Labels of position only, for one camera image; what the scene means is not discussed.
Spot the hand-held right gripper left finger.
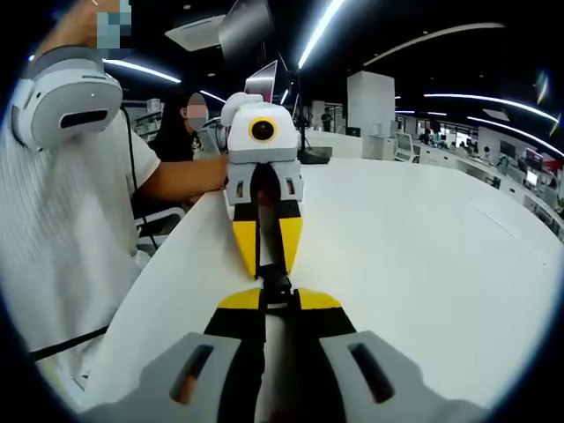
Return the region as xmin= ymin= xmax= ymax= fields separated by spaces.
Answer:
xmin=131 ymin=287 xmax=268 ymax=423

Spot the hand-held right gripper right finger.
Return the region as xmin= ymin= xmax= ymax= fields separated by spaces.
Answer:
xmin=294 ymin=286 xmax=469 ymax=423

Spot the black monitor stand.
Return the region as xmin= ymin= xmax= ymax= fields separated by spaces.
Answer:
xmin=277 ymin=51 xmax=332 ymax=166

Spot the silver computer monitor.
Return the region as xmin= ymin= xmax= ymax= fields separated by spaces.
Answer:
xmin=243 ymin=59 xmax=279 ymax=108

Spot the white office chair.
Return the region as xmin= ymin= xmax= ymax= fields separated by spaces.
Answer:
xmin=133 ymin=204 xmax=187 ymax=249

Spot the large dark monitor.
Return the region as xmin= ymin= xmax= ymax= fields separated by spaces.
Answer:
xmin=217 ymin=0 xmax=275 ymax=57

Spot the person's white shirt torso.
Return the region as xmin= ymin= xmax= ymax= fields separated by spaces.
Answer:
xmin=0 ymin=108 xmax=163 ymax=387

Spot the white chest-worn device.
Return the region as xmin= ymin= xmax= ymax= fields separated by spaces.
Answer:
xmin=9 ymin=45 xmax=125 ymax=152

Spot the row of office desks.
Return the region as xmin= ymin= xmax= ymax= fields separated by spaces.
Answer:
xmin=394 ymin=125 xmax=564 ymax=241

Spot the black device cable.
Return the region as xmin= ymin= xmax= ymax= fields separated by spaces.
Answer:
xmin=119 ymin=107 xmax=159 ymax=249

